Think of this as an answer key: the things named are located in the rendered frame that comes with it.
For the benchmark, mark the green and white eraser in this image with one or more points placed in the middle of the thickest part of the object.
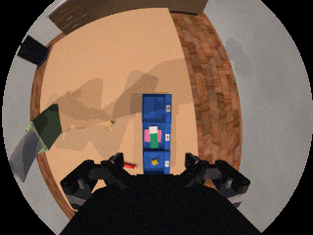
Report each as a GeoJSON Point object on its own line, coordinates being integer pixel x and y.
{"type": "Point", "coordinates": [153, 136]}

